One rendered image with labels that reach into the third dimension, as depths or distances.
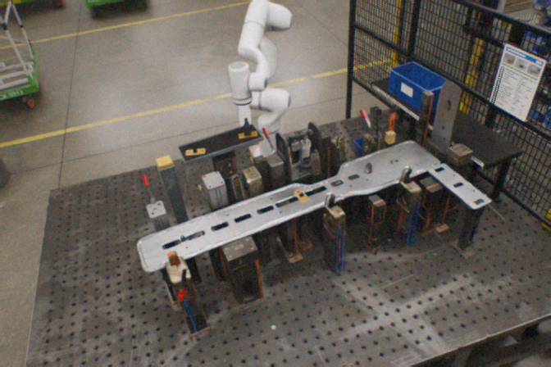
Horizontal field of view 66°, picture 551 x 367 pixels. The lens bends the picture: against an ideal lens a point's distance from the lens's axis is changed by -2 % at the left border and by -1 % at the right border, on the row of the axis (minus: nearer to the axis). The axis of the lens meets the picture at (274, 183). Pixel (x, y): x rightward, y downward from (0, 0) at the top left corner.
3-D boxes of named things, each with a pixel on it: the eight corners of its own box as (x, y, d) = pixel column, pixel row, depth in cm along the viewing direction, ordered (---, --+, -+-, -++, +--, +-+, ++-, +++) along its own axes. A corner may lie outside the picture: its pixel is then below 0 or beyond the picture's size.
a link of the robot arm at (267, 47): (272, 115, 219) (242, 111, 223) (279, 108, 229) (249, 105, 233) (275, 10, 196) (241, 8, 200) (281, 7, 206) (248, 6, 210)
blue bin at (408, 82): (424, 114, 222) (428, 92, 214) (387, 90, 244) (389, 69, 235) (448, 105, 227) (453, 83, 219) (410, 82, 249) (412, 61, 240)
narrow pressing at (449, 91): (446, 153, 202) (461, 88, 179) (430, 141, 210) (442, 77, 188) (447, 153, 202) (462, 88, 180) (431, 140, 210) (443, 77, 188)
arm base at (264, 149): (248, 151, 251) (245, 124, 238) (277, 140, 257) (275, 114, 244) (263, 169, 238) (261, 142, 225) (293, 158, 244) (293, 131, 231)
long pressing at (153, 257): (146, 280, 160) (144, 278, 159) (134, 240, 176) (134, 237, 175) (443, 165, 197) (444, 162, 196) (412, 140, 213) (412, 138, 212)
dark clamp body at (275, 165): (275, 231, 214) (269, 171, 189) (265, 214, 223) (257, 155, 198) (295, 223, 217) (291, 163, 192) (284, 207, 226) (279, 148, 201)
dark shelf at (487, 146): (485, 170, 191) (487, 165, 189) (370, 86, 254) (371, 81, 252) (522, 155, 196) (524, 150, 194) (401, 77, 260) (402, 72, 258)
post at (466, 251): (466, 259, 192) (481, 214, 173) (448, 242, 199) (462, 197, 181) (476, 254, 193) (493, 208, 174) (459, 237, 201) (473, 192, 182)
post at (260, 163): (264, 225, 217) (257, 162, 191) (261, 219, 220) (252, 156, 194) (274, 222, 218) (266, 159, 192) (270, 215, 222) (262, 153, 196)
